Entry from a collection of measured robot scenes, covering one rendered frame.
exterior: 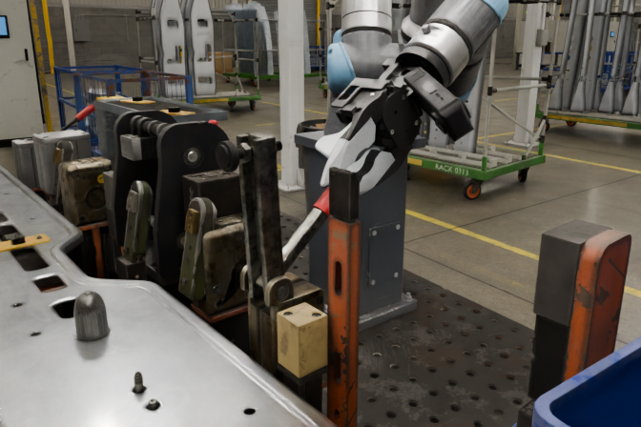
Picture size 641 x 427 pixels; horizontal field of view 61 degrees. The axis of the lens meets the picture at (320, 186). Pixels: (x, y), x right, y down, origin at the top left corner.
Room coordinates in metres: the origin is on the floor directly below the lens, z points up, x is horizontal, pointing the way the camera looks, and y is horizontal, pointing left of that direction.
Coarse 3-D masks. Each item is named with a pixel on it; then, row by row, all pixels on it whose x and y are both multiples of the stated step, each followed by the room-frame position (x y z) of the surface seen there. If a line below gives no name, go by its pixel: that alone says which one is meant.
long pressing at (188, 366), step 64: (0, 192) 1.08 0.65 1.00; (0, 256) 0.74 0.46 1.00; (64, 256) 0.73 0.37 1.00; (0, 320) 0.55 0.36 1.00; (64, 320) 0.55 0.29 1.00; (128, 320) 0.55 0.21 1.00; (192, 320) 0.55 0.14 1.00; (0, 384) 0.44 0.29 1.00; (64, 384) 0.44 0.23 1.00; (128, 384) 0.44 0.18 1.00; (192, 384) 0.44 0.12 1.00; (256, 384) 0.44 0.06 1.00
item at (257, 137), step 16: (224, 144) 0.49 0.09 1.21; (240, 144) 0.50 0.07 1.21; (256, 144) 0.49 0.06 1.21; (272, 144) 0.50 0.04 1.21; (224, 160) 0.49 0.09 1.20; (240, 160) 0.50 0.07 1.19; (256, 160) 0.50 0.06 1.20; (272, 160) 0.50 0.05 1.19; (240, 176) 0.52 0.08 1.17; (256, 176) 0.50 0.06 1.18; (272, 176) 0.50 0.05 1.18; (256, 192) 0.52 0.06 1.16; (272, 192) 0.50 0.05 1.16; (256, 208) 0.52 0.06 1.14; (272, 208) 0.50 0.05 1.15; (256, 224) 0.52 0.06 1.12; (272, 224) 0.50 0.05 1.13; (256, 240) 0.52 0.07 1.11; (272, 240) 0.50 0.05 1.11; (256, 256) 0.52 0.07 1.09; (272, 256) 0.50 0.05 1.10; (256, 272) 0.52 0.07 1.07; (272, 272) 0.50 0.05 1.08; (256, 288) 0.52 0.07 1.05
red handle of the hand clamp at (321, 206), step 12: (324, 192) 0.57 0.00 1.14; (324, 204) 0.56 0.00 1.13; (312, 216) 0.56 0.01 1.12; (324, 216) 0.56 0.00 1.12; (300, 228) 0.55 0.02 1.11; (312, 228) 0.55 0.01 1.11; (288, 240) 0.54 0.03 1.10; (300, 240) 0.54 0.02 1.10; (288, 252) 0.53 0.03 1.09; (300, 252) 0.54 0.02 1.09; (288, 264) 0.53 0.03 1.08
